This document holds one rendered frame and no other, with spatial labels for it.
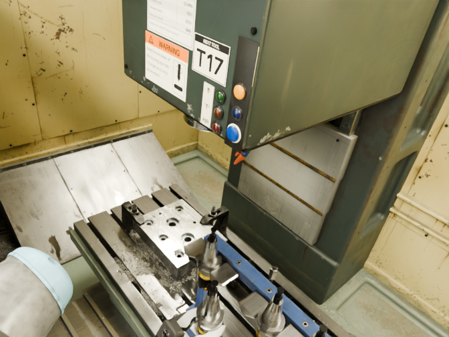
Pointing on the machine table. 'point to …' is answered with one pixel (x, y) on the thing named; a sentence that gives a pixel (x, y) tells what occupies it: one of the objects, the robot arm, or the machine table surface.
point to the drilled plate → (180, 267)
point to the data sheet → (173, 20)
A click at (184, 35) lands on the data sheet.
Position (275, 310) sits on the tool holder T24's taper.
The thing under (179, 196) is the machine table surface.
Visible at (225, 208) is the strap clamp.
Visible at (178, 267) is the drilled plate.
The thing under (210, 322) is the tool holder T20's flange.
